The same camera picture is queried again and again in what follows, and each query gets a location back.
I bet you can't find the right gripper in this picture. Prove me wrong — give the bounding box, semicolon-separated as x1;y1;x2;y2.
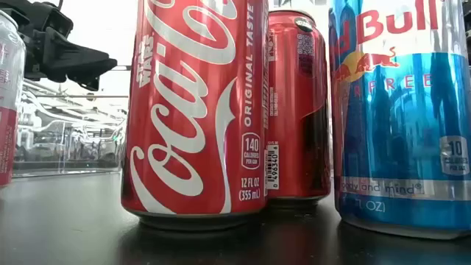
464;0;471;66

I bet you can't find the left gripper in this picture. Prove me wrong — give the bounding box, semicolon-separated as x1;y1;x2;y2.
0;0;118;92

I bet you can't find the Spindrift can lowercase raspberry lime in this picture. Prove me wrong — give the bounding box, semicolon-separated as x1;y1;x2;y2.
0;10;26;188

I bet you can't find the blue silver Red Bull can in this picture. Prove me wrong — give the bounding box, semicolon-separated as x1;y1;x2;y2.
328;0;471;241

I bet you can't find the red Coca-Cola can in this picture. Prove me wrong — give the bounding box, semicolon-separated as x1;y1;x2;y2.
120;0;269;232
265;9;331;209

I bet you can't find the grey horizontal pipe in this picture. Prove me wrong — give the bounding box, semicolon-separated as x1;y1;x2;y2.
35;93;130;99

